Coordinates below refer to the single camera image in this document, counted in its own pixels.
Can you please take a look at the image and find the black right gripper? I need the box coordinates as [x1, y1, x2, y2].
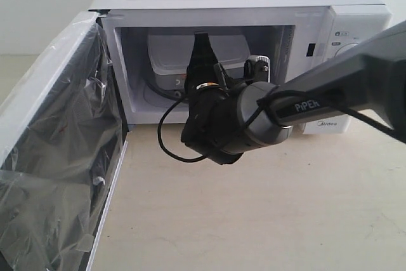
[181, 32, 242, 165]

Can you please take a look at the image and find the white lidded plastic container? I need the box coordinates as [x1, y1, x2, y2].
[147, 27, 250, 90]

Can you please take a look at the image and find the white microwave door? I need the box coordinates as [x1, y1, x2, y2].
[1, 11, 126, 270]

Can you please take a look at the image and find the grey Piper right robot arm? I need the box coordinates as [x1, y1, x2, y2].
[181, 23, 405, 165]

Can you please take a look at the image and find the white Midea microwave oven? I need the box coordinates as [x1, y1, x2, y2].
[90, 0, 391, 125]

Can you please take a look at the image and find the upper white control knob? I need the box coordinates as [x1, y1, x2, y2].
[334, 43, 358, 57]

